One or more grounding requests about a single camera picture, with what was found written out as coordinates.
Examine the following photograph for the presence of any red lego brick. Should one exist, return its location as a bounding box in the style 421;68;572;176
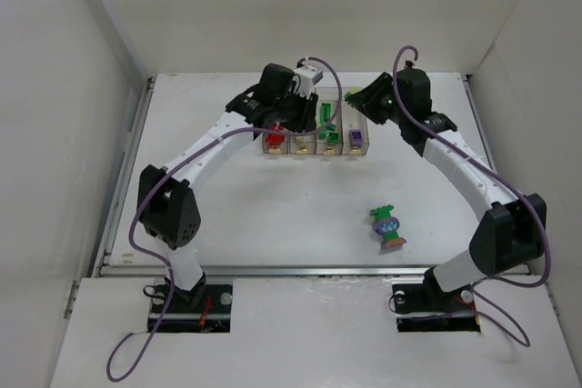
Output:
265;122;286;148

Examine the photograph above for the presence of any green 2x4 lego brick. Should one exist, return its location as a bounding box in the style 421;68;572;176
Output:
319;103;331;124

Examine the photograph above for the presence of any dark green lego cluster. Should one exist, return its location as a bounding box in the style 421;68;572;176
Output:
317;124;340;144

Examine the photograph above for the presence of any purple green flower lego figure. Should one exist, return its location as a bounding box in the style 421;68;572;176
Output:
368;204;406;253

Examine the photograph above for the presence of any yellow green lego stack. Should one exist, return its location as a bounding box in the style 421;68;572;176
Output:
344;87;362;100

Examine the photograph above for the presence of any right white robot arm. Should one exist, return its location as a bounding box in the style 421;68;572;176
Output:
345;66;547;315

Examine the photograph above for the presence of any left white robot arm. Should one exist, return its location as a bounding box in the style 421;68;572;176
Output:
137;64;323;311

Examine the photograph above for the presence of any clear bin for purple legos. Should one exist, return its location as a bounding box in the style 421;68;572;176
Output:
341;99;369;156

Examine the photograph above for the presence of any clear bin for red legos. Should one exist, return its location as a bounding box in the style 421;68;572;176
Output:
262;123;289;154

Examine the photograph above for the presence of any clear bin for light green legos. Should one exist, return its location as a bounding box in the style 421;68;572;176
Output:
289;131;316;155

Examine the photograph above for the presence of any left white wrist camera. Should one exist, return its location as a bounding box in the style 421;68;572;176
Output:
292;65;323;97

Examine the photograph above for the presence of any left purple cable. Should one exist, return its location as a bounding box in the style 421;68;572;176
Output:
106;55;343;383

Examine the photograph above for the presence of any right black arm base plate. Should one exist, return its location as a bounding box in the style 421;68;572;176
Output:
389;283;480;333

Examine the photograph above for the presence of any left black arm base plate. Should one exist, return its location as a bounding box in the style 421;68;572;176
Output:
143;284;233;333

